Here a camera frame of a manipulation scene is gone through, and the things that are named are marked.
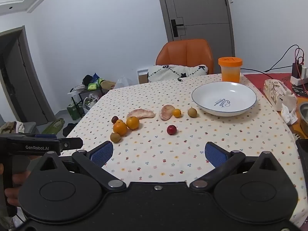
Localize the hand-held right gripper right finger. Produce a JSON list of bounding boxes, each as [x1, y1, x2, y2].
[[190, 141, 291, 193]]

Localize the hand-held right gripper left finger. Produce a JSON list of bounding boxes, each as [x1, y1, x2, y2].
[[28, 141, 127, 193]]

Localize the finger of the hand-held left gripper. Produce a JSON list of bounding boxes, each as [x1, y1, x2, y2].
[[24, 134, 62, 140], [58, 137, 84, 153]]

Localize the orange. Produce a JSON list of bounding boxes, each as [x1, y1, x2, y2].
[[126, 116, 140, 130], [113, 121, 128, 136]]

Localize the white plate with blue rim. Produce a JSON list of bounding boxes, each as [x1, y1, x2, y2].
[[192, 81, 257, 117]]

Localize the person's left hand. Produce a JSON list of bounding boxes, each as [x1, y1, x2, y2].
[[4, 171, 31, 207]]

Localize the green slippers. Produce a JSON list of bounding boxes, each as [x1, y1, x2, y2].
[[42, 118, 65, 134]]

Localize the pile of clothes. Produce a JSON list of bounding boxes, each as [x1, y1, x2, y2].
[[0, 121, 36, 135]]

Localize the black metal shoe rack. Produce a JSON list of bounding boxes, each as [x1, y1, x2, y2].
[[70, 87, 109, 121]]

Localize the white shopping bag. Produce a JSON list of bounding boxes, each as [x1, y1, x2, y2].
[[83, 94, 99, 112]]

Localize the floral dotted tablecloth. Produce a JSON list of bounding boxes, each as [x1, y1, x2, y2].
[[58, 73, 301, 229]]

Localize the green packets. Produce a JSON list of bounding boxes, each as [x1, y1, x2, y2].
[[88, 78, 104, 89]]

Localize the dark brown door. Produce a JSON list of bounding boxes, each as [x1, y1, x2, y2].
[[0, 25, 56, 126]]

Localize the brown box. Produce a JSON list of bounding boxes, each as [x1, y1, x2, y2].
[[100, 80, 116, 89]]

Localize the white plastic bag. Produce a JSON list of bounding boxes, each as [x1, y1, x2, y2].
[[113, 76, 131, 89]]

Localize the plastic jar with orange lid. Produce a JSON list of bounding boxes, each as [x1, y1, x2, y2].
[[218, 57, 243, 83]]

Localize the crumpled white tissue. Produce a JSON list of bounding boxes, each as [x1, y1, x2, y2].
[[280, 103, 299, 126]]

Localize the red table mat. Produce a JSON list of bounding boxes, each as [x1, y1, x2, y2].
[[243, 72, 308, 97]]

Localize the floral tissue box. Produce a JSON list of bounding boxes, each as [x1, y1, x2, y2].
[[263, 79, 297, 112]]

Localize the black flat device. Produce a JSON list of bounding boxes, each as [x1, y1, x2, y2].
[[296, 138, 308, 171]]

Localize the white cushion with black stitching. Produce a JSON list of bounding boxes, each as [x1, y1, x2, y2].
[[147, 64, 208, 83]]

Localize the stainless steel bowl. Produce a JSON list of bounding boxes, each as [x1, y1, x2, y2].
[[298, 102, 308, 136]]

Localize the orange leather chair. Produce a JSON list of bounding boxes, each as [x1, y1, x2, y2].
[[156, 39, 214, 75]]

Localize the black printed bag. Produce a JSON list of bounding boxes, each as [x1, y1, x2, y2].
[[292, 84, 308, 98]]

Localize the white power strip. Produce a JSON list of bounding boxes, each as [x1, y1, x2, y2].
[[290, 67, 308, 86]]

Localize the black charger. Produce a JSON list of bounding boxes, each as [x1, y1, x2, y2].
[[292, 63, 301, 79]]

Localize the grey door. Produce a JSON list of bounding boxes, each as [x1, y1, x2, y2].
[[156, 0, 236, 60]]

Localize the black power cable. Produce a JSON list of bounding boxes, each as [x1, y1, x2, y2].
[[241, 44, 300, 74]]

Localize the red cable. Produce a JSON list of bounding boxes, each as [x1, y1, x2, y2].
[[294, 48, 308, 94]]

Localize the black door handle lock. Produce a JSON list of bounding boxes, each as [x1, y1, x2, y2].
[[171, 19, 184, 38]]

